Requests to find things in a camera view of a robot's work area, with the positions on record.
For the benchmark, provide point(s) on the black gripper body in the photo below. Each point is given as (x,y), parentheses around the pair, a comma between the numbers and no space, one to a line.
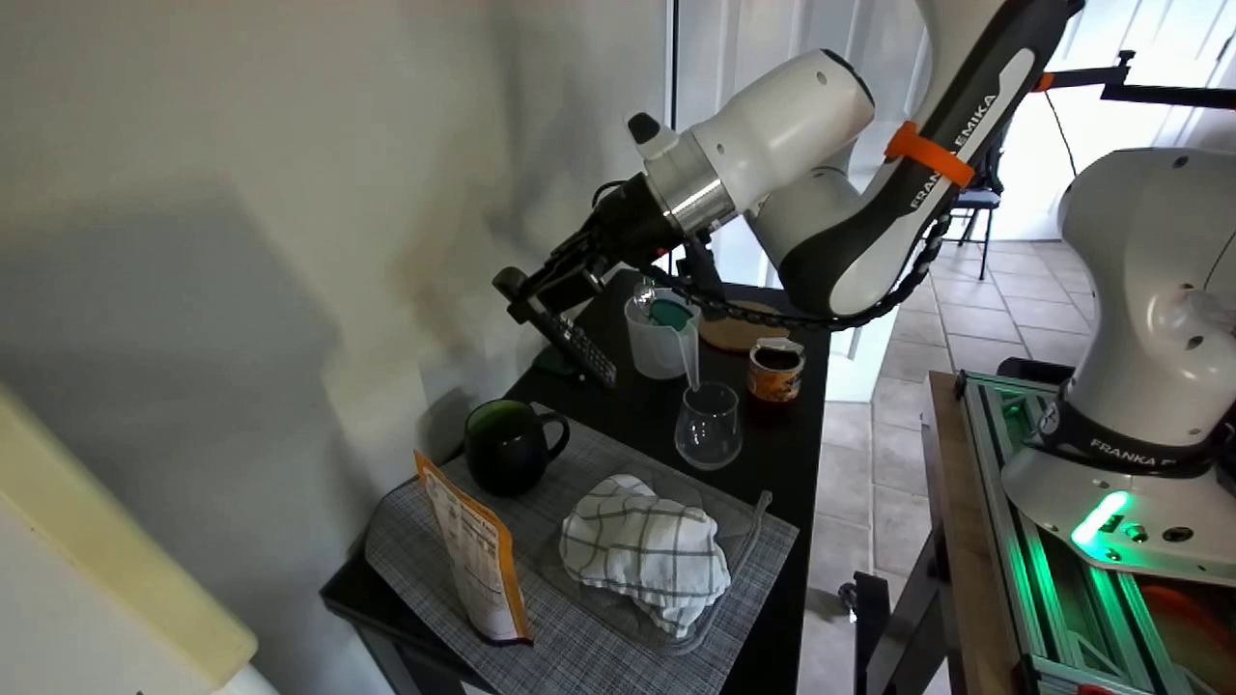
(622,226)

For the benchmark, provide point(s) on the black Samsung remote control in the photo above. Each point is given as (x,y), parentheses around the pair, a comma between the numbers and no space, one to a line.
(566,339)

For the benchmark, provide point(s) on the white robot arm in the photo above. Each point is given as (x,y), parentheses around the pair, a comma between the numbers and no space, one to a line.
(1117,461)

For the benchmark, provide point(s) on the clear glass cup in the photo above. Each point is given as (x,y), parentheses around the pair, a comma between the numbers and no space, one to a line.
(710,428)

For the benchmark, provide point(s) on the clear measuring jug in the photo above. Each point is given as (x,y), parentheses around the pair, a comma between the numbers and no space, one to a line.
(661,334)

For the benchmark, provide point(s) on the round cork coaster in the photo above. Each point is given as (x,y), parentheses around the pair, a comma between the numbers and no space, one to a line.
(734,334)

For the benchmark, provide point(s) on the black mug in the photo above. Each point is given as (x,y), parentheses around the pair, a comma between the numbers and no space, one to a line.
(513,447)

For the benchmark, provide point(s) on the white checkered dish towel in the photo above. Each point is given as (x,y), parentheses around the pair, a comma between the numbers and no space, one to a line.
(652,550)

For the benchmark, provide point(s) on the orange snack bag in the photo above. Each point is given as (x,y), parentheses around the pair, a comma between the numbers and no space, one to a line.
(481,557)

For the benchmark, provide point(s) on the black chair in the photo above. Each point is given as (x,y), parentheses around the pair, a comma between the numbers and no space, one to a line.
(979,210)

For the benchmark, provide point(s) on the grey woven placemat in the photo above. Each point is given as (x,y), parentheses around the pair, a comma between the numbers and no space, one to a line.
(568,649)

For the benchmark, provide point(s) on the wooden workbench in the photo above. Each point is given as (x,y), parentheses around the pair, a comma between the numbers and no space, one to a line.
(952,613)

